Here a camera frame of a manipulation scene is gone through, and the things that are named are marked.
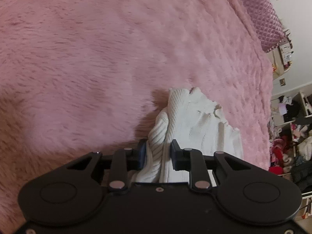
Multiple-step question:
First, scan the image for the pink fluffy blanket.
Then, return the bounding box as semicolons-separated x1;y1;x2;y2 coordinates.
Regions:
0;0;275;232

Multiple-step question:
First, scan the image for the white knit sweater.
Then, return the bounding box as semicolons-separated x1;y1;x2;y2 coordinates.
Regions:
129;87;245;184

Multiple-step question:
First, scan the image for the white shelf unit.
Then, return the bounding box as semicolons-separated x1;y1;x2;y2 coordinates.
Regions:
270;91;312;132

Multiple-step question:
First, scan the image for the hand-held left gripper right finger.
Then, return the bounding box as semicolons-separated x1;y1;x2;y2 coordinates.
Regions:
170;139;252;192

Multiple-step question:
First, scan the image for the pile of clothes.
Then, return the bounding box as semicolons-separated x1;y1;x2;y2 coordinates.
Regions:
268;123;312;193

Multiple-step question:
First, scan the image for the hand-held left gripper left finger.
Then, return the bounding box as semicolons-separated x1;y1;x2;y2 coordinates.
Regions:
65;138;147;193

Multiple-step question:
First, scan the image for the pink textured pillow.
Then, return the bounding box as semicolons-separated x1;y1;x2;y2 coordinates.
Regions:
230;0;287;53

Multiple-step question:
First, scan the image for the beige bedside table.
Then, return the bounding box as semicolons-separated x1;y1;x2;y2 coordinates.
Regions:
268;29;293;80

